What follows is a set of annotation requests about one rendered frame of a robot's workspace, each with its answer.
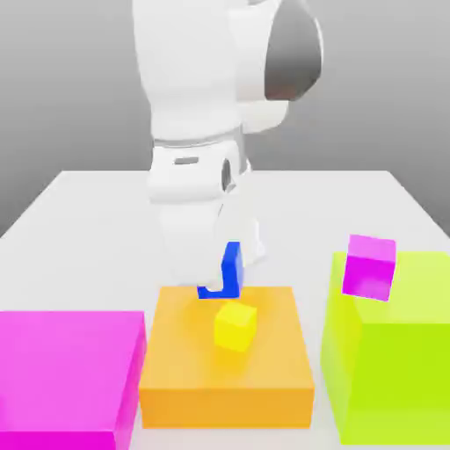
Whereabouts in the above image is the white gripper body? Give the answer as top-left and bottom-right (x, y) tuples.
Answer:
(156, 201), (227, 287)

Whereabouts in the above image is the small yellow cube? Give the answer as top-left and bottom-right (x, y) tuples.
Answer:
(214, 301), (258, 353)

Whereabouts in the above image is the small magenta cube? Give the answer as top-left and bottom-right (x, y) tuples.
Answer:
(341, 234), (397, 303)

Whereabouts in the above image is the large orange box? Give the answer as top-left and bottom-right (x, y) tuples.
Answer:
(138, 285), (316, 431)

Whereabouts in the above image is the large magenta box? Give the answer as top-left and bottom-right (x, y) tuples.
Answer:
(0, 309), (148, 450)

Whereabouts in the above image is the large lime green box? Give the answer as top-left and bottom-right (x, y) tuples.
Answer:
(320, 250), (450, 446)

